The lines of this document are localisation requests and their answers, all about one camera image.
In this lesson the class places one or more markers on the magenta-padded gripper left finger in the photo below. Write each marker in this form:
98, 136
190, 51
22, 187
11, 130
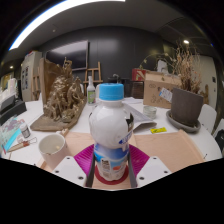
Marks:
70, 168

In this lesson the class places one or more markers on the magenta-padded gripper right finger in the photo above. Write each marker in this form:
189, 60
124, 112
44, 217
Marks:
153, 168

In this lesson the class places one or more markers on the white bottle with blue cap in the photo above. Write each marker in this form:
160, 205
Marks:
110, 130

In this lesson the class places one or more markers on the white cup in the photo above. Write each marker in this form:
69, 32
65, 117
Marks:
53, 153

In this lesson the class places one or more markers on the light wooden drawing board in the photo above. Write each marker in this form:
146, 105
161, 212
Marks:
80, 140
166, 146

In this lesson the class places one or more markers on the small yellow tag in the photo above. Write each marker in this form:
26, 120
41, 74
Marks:
158, 130

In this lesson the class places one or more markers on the grey round saucer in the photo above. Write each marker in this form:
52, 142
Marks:
183, 128

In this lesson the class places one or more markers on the paint brush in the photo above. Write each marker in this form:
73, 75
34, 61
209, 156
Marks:
21, 145

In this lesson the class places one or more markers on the small glass jar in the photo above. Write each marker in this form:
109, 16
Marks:
149, 112

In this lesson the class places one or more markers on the small paint jar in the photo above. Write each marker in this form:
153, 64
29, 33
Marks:
25, 131

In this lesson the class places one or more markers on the brown relief sculpture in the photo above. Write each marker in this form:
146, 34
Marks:
63, 100

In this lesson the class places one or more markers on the colourful painted sheet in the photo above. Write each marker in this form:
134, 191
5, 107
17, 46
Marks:
10, 133

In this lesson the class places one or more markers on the grey pot with dried plant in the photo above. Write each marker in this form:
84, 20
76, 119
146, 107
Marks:
186, 106

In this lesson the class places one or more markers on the black backpack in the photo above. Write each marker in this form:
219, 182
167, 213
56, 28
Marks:
220, 141

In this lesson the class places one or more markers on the clear spray bottle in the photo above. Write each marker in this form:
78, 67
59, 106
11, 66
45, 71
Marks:
91, 95

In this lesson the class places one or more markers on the cardboard box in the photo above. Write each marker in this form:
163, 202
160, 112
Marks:
156, 86

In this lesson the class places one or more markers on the wooden easel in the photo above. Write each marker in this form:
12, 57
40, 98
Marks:
93, 76
36, 88

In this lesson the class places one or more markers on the red box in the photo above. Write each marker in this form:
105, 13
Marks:
137, 75

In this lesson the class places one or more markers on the white cabinet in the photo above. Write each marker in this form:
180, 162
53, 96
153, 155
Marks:
30, 75

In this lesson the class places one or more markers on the white plaster sculpture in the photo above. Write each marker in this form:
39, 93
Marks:
162, 66

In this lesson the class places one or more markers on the ceiling spotlights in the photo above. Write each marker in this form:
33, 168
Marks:
186, 42

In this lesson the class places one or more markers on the long ceiling light strip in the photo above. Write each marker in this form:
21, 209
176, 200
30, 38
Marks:
43, 16

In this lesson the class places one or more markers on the black wall screen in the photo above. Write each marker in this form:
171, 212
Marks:
68, 55

